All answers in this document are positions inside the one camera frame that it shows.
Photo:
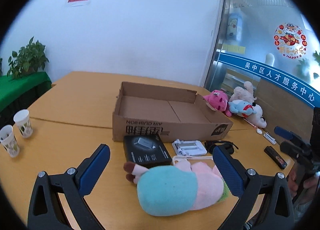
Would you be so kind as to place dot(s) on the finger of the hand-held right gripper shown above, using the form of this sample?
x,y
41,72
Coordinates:
x,y
282,132
290,148

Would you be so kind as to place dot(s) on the large potted green plant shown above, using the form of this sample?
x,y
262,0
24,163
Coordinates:
x,y
28,57

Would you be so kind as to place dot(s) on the beige plush toy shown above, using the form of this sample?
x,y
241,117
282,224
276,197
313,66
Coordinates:
x,y
243,92

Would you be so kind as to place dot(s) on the person's right hand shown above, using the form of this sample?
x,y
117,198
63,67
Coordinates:
x,y
311,186

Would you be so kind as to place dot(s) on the brown cardboard box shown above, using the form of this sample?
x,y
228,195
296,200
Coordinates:
x,y
150,110

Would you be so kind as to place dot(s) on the pink pen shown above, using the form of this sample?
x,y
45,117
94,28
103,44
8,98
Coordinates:
x,y
251,124

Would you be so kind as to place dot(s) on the yellow sticky note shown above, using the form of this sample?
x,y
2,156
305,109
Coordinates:
x,y
225,47
234,48
242,49

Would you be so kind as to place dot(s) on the light blue plush toy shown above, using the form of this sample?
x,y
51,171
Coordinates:
x,y
241,107

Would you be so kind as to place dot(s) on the white paper cup green print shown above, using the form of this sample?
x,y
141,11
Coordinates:
x,y
23,125
10,142

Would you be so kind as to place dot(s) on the round festive window sticker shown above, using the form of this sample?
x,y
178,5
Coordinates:
x,y
290,40

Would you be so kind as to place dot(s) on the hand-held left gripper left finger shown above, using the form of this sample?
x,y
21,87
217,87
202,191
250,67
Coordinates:
x,y
95,167

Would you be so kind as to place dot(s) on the black sunglasses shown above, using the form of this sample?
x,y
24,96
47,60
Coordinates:
x,y
225,143

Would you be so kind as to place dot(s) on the green tablecloth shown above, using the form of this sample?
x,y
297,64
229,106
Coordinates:
x,y
20,87

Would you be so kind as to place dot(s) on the black product box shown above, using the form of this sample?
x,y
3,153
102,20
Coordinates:
x,y
147,155

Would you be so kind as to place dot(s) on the white folding phone stand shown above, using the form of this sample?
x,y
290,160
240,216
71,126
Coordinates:
x,y
190,147

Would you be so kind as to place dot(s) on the teal and pink plush toy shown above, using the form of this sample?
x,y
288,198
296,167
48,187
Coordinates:
x,y
165,190

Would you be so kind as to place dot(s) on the blue glass banner strip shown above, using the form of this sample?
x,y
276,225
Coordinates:
x,y
275,73

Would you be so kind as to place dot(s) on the black case with cartoon sticker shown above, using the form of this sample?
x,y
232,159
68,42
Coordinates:
x,y
273,156

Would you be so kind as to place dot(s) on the white dog plush toy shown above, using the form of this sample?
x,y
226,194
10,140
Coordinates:
x,y
258,117

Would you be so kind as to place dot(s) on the blue cartoon poster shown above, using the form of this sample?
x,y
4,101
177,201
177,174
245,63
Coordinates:
x,y
234,26

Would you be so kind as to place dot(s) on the cream clear phone case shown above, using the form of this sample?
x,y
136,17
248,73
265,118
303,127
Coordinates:
x,y
180,157

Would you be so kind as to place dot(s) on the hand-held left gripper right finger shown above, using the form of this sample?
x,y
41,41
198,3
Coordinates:
x,y
227,170

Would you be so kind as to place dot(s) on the wooden desktop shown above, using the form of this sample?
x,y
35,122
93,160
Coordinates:
x,y
75,130

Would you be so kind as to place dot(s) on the white clip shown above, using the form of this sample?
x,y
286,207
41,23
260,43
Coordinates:
x,y
270,138

